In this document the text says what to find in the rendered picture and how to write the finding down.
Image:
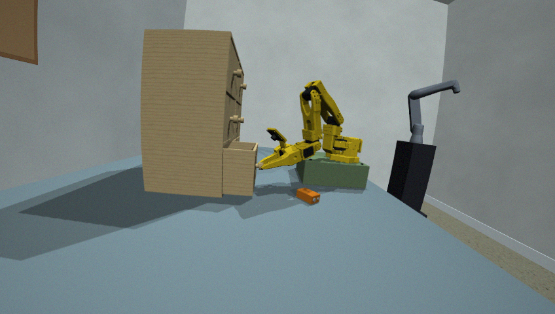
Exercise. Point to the tan wooden chest of drawers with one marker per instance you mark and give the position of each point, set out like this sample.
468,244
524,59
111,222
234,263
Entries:
183,95

